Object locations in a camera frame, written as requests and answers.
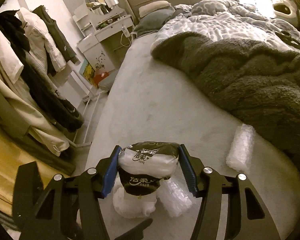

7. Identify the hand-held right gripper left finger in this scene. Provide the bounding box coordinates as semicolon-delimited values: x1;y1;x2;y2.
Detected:
22;145;122;240

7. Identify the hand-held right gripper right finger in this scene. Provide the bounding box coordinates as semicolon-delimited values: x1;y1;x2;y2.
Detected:
178;144;282;240

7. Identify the black and white tissue packet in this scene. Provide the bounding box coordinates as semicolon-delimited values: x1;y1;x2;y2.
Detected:
116;141;180;197

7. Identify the clear plastic packet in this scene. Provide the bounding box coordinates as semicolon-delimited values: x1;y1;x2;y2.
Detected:
156;177;193;218

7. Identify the rolled bubble wrap piece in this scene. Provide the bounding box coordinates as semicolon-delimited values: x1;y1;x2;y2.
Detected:
226;123;255;172

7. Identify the grey stool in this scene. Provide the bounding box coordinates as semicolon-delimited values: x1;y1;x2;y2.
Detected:
97;76;117;92

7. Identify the red bag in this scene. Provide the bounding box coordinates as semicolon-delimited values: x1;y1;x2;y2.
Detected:
94;71;110;85

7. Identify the dark grey fuzzy blanket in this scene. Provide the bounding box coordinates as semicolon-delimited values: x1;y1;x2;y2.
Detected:
151;32;300;200

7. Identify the yellow picture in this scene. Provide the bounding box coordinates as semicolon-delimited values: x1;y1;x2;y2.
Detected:
81;60;95;85

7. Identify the black garment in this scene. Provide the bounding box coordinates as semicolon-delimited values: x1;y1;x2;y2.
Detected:
0;10;84;133

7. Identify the white dressing table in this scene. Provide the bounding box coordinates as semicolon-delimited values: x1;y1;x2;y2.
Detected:
72;7;135;73

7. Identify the dark green garment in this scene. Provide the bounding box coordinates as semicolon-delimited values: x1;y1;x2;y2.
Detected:
32;5;79;64

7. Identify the grey patterned duvet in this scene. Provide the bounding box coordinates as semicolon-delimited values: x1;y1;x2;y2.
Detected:
154;0;300;53

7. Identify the grey green pillow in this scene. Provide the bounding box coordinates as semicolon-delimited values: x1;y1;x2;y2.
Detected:
133;9;177;37

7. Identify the white jacket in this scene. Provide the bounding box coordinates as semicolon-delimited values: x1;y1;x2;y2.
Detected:
15;7;67;74

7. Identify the white shirt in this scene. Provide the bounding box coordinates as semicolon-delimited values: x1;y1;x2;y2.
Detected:
0;26;24;83

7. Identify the beige pillow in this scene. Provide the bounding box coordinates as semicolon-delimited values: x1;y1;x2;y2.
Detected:
139;0;172;18

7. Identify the cream cat tree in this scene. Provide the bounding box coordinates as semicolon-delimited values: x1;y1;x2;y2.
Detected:
272;0;300;20

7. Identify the white clothes rack frame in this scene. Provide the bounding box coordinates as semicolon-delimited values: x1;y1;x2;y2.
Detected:
70;67;108;148

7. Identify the black strap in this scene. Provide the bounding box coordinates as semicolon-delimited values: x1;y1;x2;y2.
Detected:
275;30;300;50

